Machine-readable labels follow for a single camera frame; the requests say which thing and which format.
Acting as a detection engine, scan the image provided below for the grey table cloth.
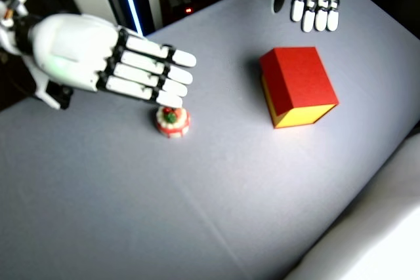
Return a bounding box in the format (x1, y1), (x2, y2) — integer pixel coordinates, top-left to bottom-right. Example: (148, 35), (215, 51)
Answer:
(0, 0), (420, 280)

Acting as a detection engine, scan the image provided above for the white board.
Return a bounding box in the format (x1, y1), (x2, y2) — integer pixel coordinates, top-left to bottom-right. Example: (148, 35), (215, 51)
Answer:
(284, 134), (420, 280)

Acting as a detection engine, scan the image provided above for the red and yellow box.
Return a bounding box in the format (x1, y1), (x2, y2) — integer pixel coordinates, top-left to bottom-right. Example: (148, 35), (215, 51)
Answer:
(259, 46), (340, 129)

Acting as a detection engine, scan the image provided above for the red white toy cake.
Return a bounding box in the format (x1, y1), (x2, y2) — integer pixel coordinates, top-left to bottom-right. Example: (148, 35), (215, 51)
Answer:
(154, 106), (192, 140)

